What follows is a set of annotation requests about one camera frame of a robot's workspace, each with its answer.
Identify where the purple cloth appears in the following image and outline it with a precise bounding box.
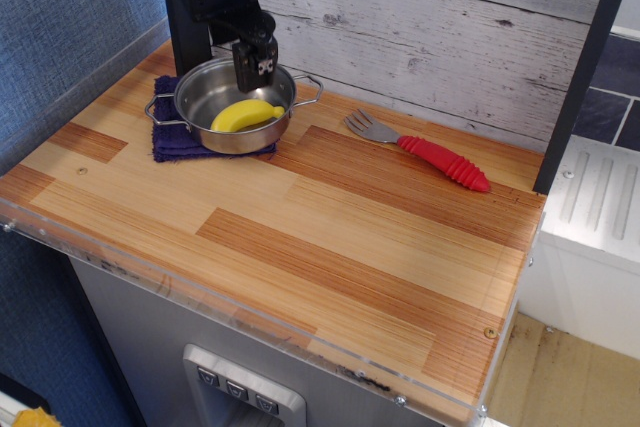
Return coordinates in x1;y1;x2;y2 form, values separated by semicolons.
152;75;277;163

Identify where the fork with red handle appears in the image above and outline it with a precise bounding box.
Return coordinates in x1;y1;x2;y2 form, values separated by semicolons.
344;109;491;193

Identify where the white ridged appliance top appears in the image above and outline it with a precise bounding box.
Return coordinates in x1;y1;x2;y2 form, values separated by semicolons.
542;135;639;271

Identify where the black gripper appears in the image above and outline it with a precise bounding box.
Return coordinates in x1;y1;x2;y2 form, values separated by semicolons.
184;0;278;92

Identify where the silver dispenser panel with buttons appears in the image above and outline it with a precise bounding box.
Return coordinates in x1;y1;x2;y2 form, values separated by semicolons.
183;344;307;426

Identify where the black right vertical post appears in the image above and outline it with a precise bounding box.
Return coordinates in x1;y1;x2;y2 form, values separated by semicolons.
533;0;622;195

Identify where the yellow object at corner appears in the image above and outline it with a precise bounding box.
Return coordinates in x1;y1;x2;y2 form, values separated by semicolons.
12;409;61;427

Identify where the black left vertical post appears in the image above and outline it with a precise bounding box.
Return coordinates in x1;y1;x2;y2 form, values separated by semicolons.
165;0;212;76

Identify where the stainless steel pot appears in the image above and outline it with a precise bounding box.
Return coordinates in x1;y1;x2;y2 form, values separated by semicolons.
145;59;323;162

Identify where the yellow toy banana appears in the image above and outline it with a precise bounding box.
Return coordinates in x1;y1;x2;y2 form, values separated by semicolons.
210;99;285;133

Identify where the black vertical post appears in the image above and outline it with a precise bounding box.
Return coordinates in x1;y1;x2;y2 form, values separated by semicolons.
533;0;622;195
165;0;212;76

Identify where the clear acrylic edge guard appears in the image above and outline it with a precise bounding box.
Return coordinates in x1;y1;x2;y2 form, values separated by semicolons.
0;196;546;423

